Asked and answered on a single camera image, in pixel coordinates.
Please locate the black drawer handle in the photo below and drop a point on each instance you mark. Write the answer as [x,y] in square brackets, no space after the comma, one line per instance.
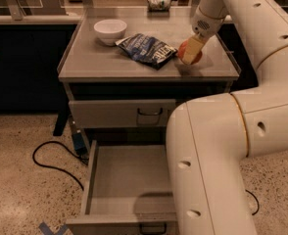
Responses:
[153,229]
[149,113]

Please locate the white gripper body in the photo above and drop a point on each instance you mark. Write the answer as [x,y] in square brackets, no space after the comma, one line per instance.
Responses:
[205,25]

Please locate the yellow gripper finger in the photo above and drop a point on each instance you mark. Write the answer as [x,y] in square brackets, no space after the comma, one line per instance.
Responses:
[193,49]

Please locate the long dark counter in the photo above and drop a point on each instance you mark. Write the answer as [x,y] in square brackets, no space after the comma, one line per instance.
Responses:
[30,54]

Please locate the blue chip bag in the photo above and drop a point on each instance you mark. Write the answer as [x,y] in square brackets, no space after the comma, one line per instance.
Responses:
[147,50]

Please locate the white ceramic bowl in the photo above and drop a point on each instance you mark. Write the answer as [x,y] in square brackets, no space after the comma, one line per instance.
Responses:
[110,31]

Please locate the closed top drawer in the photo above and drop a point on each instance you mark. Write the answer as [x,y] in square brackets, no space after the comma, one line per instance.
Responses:
[119,113]

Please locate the red apple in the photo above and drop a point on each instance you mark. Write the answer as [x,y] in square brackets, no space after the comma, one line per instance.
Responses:
[181,51]

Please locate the grey drawer cabinet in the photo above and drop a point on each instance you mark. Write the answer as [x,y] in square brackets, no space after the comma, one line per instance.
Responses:
[91,61]

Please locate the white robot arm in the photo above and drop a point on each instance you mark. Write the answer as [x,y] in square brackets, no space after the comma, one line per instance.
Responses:
[208,137]

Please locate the black top drawer handle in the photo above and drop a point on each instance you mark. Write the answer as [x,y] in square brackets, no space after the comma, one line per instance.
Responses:
[149,113]

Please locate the open middle drawer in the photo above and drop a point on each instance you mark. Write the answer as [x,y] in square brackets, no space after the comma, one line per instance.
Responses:
[125,186]

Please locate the blue power box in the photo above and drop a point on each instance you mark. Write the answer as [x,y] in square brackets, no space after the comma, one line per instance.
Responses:
[78,143]

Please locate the black middle drawer handle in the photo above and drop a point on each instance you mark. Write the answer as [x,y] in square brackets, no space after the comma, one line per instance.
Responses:
[153,229]

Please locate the crumpled white green can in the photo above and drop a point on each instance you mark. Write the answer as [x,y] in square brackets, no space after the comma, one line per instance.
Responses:
[158,5]

